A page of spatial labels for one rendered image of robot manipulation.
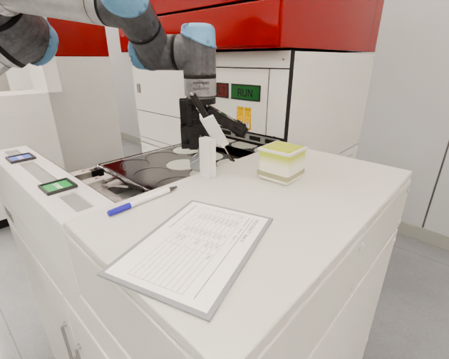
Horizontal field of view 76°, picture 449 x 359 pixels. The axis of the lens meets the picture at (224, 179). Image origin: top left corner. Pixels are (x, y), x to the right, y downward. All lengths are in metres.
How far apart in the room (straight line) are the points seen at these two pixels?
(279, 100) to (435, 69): 1.49
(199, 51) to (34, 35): 0.45
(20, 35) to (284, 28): 0.65
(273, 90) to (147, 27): 0.41
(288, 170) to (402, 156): 1.81
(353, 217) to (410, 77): 1.82
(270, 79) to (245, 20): 0.17
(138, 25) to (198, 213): 0.37
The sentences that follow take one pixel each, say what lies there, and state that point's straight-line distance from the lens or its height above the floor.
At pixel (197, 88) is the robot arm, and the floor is 1.14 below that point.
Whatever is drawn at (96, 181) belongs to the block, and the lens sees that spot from 0.80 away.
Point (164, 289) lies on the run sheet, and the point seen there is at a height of 0.97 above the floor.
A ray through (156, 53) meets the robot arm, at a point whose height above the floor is 1.21.
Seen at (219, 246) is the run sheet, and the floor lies 0.97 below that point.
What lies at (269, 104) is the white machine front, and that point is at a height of 1.07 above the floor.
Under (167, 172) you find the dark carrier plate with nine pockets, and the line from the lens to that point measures 0.83.
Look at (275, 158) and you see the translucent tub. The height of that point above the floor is 1.02.
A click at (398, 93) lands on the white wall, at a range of 2.28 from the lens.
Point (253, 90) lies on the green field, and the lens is 0.92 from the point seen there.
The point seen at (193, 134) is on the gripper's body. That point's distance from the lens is 0.69.
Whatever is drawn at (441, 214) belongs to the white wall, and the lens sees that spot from 2.42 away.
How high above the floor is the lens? 1.20
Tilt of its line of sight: 23 degrees down
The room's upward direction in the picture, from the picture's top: straight up
